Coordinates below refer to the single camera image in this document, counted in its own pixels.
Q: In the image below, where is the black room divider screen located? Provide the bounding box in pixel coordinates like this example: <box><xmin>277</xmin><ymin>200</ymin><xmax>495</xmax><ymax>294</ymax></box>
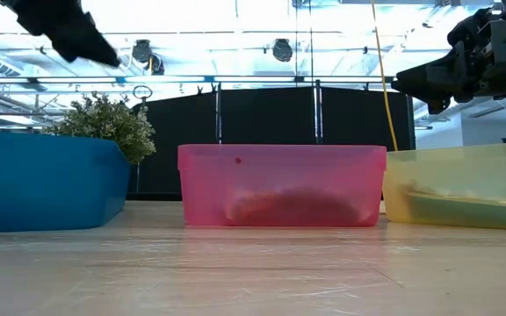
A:
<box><xmin>127</xmin><ymin>86</ymin><xmax>416</xmax><ymax>202</ymax></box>

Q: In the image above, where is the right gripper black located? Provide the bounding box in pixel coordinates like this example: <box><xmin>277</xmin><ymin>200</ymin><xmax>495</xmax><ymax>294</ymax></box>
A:
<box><xmin>392</xmin><ymin>6</ymin><xmax>506</xmax><ymax>115</ymax></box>

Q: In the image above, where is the yellow plastic bin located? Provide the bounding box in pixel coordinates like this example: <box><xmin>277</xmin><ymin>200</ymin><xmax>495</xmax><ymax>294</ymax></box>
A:
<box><xmin>382</xmin><ymin>140</ymin><xmax>506</xmax><ymax>233</ymax></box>

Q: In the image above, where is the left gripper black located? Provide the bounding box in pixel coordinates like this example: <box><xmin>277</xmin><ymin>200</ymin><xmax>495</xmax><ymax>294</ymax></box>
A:
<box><xmin>0</xmin><ymin>0</ymin><xmax>122</xmax><ymax>68</ymax></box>

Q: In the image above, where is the small green artificial plant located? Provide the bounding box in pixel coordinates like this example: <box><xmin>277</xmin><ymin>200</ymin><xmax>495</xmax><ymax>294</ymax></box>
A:
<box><xmin>41</xmin><ymin>90</ymin><xmax>157</xmax><ymax>166</ymax></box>

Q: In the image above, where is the horizontal metal truss bar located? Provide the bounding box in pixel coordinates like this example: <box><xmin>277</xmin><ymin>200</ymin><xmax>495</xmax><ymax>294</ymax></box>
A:
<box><xmin>0</xmin><ymin>74</ymin><xmax>397</xmax><ymax>86</ymax></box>

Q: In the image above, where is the black ceiling spotlight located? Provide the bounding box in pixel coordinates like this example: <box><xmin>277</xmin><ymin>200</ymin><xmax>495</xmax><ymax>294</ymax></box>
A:
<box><xmin>130</xmin><ymin>38</ymin><xmax>154</xmax><ymax>65</ymax></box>
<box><xmin>147</xmin><ymin>52</ymin><xmax>166</xmax><ymax>76</ymax></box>
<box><xmin>271</xmin><ymin>38</ymin><xmax>294</xmax><ymax>63</ymax></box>

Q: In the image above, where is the orange brown granola bar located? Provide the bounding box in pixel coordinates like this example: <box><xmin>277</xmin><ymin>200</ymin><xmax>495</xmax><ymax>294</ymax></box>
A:
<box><xmin>292</xmin><ymin>188</ymin><xmax>364</xmax><ymax>226</ymax></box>

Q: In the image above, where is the pink plastic bin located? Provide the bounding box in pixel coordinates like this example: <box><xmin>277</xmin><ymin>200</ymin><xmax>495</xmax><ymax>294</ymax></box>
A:
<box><xmin>177</xmin><ymin>143</ymin><xmax>388</xmax><ymax>228</ymax></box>

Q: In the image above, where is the blue plastic bin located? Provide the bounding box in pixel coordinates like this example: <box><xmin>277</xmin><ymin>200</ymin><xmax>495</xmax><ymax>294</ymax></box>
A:
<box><xmin>0</xmin><ymin>131</ymin><xmax>132</xmax><ymax>233</ymax></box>

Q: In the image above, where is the brown silver granola bar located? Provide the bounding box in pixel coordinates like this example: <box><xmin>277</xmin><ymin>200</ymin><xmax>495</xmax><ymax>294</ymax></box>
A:
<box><xmin>404</xmin><ymin>186</ymin><xmax>506</xmax><ymax>223</ymax></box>

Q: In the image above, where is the yellow cable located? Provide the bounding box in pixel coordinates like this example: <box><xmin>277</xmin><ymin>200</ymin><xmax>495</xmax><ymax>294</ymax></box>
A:
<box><xmin>369</xmin><ymin>0</ymin><xmax>399</xmax><ymax>153</ymax></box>

